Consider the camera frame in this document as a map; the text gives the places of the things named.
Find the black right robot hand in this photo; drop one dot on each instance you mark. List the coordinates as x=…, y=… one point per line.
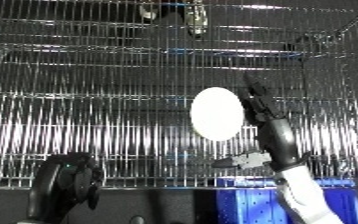
x=279, y=136

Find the white paper cup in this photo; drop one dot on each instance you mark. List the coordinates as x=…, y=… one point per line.
x=217, y=114

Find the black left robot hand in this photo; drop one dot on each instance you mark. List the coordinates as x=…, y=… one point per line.
x=60, y=186

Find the pale right robot forearm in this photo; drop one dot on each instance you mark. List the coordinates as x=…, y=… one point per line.
x=306, y=200

